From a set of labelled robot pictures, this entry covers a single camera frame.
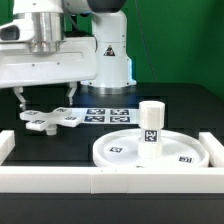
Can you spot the white round table top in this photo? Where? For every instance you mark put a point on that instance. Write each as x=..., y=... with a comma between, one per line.
x=162, y=149

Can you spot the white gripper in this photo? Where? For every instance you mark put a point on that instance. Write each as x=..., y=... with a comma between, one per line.
x=20, y=67

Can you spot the white front fence bar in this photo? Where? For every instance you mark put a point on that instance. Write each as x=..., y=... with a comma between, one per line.
x=95, y=180

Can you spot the white fence bar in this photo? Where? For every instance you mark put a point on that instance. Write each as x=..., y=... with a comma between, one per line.
x=95, y=180
x=7, y=143
x=214, y=148

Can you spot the white right fence bar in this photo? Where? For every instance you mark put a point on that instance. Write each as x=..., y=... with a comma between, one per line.
x=214, y=148

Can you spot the white left fence bar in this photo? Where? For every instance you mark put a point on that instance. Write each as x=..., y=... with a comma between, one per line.
x=7, y=143

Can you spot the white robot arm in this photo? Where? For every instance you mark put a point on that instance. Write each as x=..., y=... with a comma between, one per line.
x=55, y=20

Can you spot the white marker sheet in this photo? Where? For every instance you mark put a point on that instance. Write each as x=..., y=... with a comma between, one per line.
x=105, y=115

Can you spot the white cross-shaped table base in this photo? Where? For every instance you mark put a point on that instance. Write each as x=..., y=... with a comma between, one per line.
x=41, y=121

